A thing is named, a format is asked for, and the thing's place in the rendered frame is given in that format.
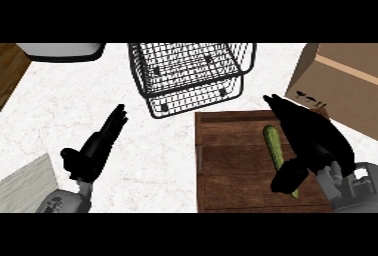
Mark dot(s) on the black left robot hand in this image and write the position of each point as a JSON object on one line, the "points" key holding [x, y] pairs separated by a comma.
{"points": [[93, 151]]}

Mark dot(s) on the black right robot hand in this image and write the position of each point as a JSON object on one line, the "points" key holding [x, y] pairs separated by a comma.
{"points": [[311, 140]]}

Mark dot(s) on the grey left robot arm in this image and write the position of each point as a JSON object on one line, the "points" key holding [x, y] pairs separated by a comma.
{"points": [[67, 200]]}

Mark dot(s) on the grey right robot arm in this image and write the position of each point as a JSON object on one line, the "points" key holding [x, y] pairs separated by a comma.
{"points": [[352, 190]]}

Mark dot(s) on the green squash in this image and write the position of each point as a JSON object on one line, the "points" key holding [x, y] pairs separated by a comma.
{"points": [[274, 143]]}

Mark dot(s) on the dark brown wooden tray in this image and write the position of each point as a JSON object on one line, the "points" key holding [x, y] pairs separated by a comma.
{"points": [[237, 166]]}

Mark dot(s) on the brown cardboard box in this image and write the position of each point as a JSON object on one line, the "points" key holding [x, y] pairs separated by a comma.
{"points": [[340, 90]]}

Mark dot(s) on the pale grey wooden board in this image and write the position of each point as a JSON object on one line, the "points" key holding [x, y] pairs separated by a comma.
{"points": [[27, 186]]}

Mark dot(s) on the brown wooden cabinet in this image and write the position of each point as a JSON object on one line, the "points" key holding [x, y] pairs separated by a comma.
{"points": [[11, 70]]}

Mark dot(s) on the grey appliance with black rim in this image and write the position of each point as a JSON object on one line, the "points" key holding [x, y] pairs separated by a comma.
{"points": [[61, 51]]}

